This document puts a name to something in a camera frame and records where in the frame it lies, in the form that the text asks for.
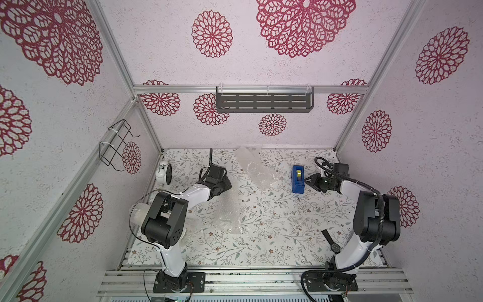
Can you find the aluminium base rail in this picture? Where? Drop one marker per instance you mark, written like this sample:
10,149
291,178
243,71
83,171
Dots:
244,282

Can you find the grey slotted wall shelf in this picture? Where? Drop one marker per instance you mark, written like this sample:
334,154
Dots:
267,102

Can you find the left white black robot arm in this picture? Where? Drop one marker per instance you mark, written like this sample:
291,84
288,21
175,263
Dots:
163,222

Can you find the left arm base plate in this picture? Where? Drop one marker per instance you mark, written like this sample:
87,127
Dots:
187,282

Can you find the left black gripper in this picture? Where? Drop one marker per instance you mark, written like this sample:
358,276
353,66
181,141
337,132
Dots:
226,180

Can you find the blue tape dispenser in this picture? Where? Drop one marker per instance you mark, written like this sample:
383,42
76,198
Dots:
297,179

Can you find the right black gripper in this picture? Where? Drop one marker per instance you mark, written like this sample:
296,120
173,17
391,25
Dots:
319,182

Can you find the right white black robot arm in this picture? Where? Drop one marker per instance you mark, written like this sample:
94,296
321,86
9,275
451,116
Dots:
376,221

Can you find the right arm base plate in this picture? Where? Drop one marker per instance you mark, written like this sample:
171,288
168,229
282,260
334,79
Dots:
315,281

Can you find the black wire wall basket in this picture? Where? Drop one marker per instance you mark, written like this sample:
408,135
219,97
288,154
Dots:
109,150

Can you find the black handled brush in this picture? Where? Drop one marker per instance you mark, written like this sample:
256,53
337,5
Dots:
335,248

